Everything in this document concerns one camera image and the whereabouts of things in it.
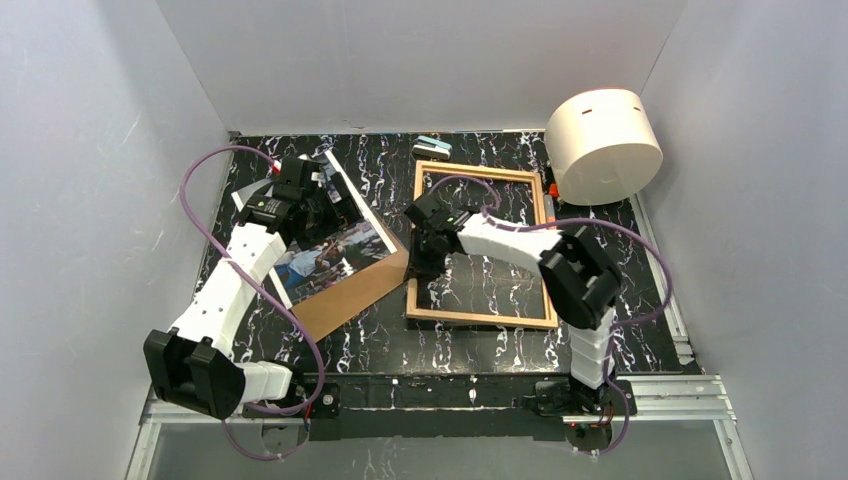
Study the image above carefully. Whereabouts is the printed street photo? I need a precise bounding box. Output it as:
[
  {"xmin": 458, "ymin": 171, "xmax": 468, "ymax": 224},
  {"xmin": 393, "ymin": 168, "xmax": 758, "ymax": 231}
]
[{"xmin": 233, "ymin": 153, "xmax": 396, "ymax": 307}]

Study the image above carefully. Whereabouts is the light wooden picture frame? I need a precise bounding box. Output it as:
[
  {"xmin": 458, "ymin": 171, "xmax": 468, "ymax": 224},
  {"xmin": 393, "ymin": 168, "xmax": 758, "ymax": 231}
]
[{"xmin": 405, "ymin": 160, "xmax": 559, "ymax": 329}]

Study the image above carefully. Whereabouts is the brown cardboard backing board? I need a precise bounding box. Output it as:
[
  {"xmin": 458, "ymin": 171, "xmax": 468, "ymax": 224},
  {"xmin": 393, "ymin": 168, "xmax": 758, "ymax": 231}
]
[{"xmin": 290, "ymin": 230, "xmax": 409, "ymax": 341}]

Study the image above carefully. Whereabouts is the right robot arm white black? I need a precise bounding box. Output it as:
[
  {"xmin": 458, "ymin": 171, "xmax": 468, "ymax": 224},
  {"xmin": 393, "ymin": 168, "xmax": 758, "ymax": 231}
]
[{"xmin": 405, "ymin": 195, "xmax": 622, "ymax": 414}]

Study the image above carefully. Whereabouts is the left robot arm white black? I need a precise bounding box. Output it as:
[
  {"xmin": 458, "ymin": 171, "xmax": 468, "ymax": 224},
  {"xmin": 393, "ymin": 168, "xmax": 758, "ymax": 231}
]
[{"xmin": 143, "ymin": 157, "xmax": 362, "ymax": 419}]

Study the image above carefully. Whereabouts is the orange grey marker pen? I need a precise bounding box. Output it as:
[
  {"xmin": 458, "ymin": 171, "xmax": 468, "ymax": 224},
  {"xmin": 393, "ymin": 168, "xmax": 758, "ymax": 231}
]
[{"xmin": 543, "ymin": 183, "xmax": 559, "ymax": 223}]

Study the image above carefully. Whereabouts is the white cylindrical container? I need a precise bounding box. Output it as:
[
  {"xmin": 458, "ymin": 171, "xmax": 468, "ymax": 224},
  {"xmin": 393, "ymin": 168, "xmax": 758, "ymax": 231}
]
[{"xmin": 544, "ymin": 88, "xmax": 664, "ymax": 206}]

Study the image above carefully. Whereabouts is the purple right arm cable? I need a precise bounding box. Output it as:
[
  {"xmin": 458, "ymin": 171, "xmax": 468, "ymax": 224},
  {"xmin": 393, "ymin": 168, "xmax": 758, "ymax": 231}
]
[{"xmin": 423, "ymin": 174, "xmax": 674, "ymax": 456}]

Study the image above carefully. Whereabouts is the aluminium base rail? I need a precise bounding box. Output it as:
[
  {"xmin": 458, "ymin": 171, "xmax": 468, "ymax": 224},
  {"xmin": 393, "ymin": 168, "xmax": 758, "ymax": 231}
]
[{"xmin": 127, "ymin": 374, "xmax": 751, "ymax": 479}]

